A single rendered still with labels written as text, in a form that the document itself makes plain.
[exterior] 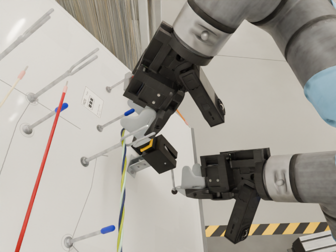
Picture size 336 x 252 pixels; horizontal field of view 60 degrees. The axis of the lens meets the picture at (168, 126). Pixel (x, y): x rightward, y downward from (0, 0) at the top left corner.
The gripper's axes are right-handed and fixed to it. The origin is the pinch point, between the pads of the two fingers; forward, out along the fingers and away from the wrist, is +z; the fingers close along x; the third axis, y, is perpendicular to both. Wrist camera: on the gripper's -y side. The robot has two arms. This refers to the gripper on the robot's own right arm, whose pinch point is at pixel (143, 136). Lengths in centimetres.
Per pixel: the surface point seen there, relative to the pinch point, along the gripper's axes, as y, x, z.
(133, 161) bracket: -1.7, -0.9, 8.2
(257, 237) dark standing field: -96, -48, 72
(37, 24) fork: 19.9, 7.4, -14.9
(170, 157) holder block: -6.4, 1.0, 0.8
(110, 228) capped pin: 1.7, 20.3, -2.1
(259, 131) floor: -96, -120, 56
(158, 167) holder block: -5.4, 2.0, 3.6
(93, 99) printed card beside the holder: 10.9, -6.1, 2.6
